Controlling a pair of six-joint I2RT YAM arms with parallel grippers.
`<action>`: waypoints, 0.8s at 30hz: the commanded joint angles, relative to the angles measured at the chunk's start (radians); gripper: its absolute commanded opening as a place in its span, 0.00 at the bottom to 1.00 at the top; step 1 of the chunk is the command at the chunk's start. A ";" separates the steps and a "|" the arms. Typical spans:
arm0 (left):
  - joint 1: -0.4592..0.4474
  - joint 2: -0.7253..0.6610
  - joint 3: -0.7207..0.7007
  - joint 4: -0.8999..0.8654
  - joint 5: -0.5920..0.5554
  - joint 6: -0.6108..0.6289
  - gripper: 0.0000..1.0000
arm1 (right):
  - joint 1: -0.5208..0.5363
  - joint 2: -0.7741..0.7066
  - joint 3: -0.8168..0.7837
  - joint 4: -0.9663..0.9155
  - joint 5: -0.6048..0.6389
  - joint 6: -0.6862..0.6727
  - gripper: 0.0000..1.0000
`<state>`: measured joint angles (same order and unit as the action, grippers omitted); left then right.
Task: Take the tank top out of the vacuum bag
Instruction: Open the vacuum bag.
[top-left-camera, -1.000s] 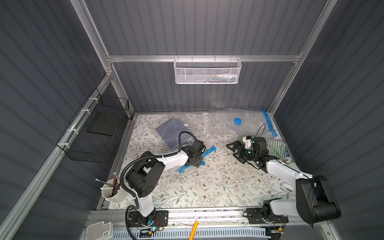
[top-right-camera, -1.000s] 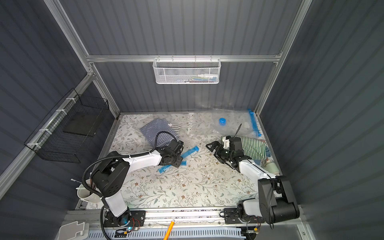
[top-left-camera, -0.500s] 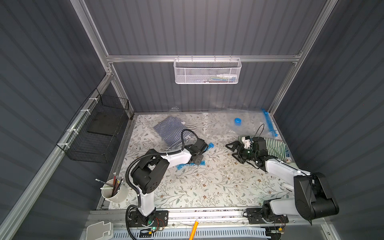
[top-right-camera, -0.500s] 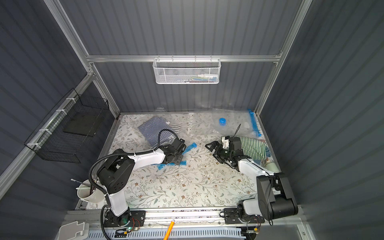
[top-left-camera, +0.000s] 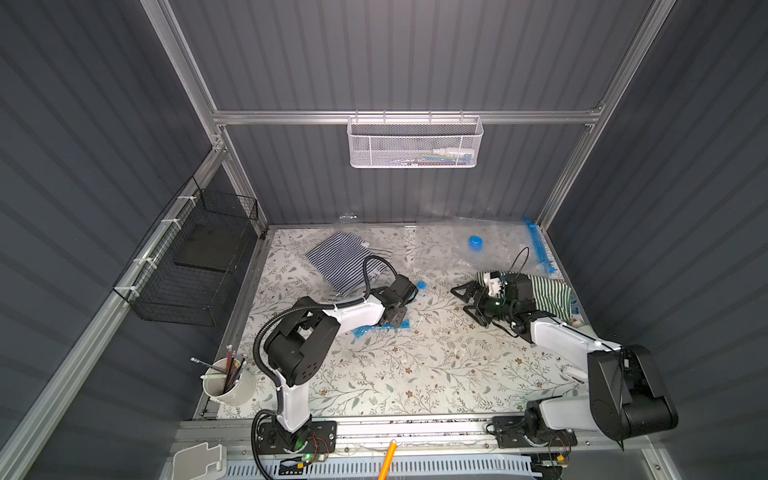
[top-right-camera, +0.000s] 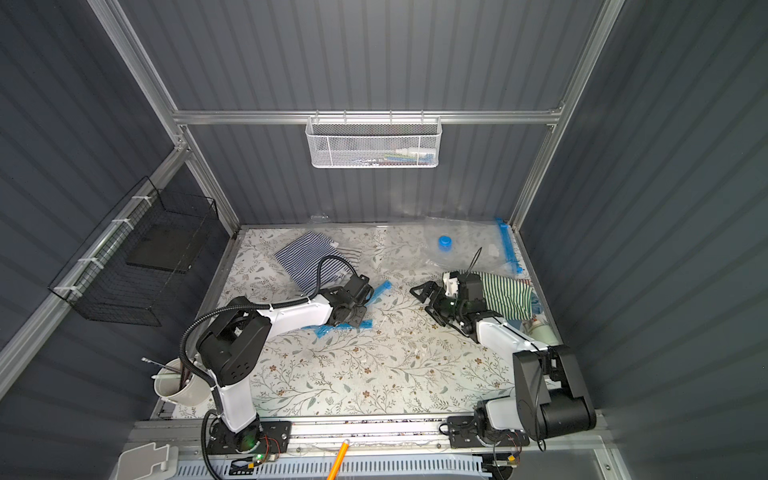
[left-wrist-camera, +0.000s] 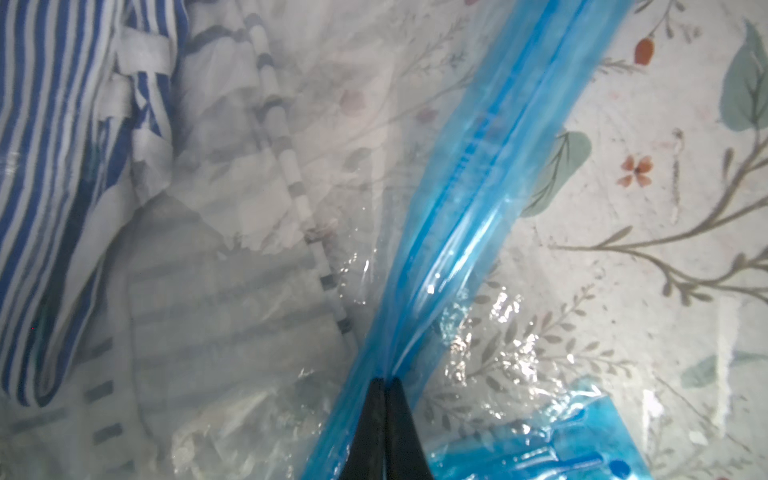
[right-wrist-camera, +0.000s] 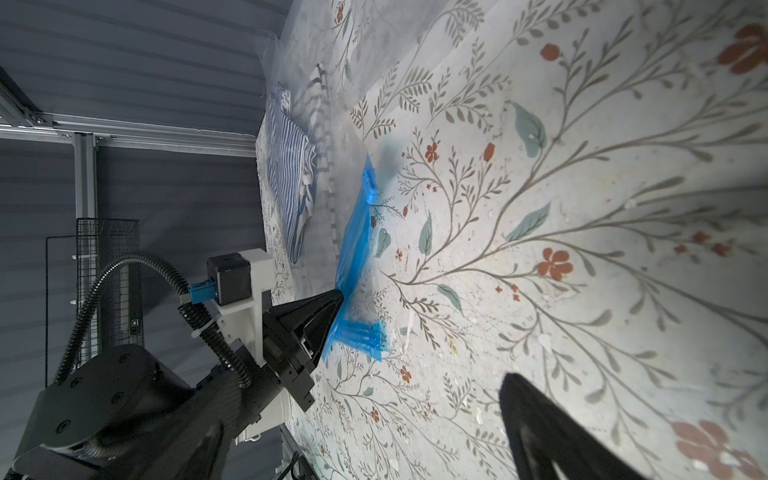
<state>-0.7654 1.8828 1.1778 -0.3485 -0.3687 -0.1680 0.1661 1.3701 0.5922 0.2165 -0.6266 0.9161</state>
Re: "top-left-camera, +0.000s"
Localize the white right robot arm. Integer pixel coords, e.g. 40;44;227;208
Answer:
450;271;679;447

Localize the black corrugated cable conduit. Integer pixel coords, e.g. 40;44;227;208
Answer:
250;254;398;480

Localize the clear vacuum bag blue zipper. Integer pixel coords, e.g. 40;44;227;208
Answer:
320;228;419;337

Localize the aluminium corner frame post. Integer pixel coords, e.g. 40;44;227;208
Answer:
536;0;676;232

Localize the white vented cable duct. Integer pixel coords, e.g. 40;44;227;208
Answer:
221;454;535;480

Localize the green white striped garment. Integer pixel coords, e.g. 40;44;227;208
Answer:
476;271;573;320

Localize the blue white striped garment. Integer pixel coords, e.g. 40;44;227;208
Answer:
305;231;372;297

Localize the blue round valve cap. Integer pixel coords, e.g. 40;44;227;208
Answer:
468;235;484;252

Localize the orange pencil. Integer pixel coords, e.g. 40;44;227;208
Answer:
377;440;398;480

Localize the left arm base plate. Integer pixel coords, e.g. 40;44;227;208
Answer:
256;420;338;455

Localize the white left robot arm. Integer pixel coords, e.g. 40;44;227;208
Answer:
253;274;418;434

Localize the black wire wall basket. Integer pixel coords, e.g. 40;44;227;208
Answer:
113;182;260;327

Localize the white pen cup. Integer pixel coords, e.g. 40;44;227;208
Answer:
201;358;256;407

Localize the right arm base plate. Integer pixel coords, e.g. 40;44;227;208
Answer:
485;415;578;449

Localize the white wire wall basket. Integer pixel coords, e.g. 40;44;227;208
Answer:
346;115;484;169

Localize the white plastic bracket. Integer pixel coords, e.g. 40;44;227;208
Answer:
172;442;228;480

